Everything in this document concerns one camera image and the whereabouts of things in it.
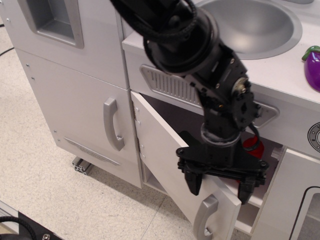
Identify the silver fridge door handle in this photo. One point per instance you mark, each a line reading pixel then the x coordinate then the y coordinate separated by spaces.
pixel 109 110

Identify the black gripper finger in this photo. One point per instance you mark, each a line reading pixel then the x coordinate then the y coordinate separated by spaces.
pixel 245 190
pixel 194 181

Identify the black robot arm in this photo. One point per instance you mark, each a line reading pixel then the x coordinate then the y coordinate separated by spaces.
pixel 183 40

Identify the white toy fridge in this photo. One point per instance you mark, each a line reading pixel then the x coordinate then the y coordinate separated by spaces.
pixel 71 53

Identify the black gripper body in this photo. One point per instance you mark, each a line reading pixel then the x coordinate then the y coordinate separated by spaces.
pixel 221 159

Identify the white cabinet door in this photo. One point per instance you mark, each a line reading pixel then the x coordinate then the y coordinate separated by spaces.
pixel 158 145

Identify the silver cabinet door handle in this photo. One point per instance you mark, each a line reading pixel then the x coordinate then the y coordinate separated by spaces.
pixel 208 207

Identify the aluminium extrusion frame foot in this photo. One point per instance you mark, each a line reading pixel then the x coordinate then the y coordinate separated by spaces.
pixel 82 166

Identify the white toy kitchen cabinet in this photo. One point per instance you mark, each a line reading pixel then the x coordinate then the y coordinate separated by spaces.
pixel 278 81

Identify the white oven door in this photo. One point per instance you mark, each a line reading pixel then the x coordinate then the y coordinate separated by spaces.
pixel 296 181

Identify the grey vent grille panel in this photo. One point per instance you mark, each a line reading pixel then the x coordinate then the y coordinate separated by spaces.
pixel 178 89

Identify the purple toy eggplant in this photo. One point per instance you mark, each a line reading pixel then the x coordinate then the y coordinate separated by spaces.
pixel 311 60

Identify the red ketchup bottle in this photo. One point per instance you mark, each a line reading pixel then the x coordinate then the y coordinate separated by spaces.
pixel 257 150

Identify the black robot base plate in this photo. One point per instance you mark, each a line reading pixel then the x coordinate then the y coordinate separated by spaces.
pixel 17 223

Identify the round oven dial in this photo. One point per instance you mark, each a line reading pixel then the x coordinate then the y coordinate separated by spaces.
pixel 313 136

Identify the silver round sink basin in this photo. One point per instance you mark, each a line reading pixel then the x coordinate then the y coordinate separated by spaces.
pixel 255 29

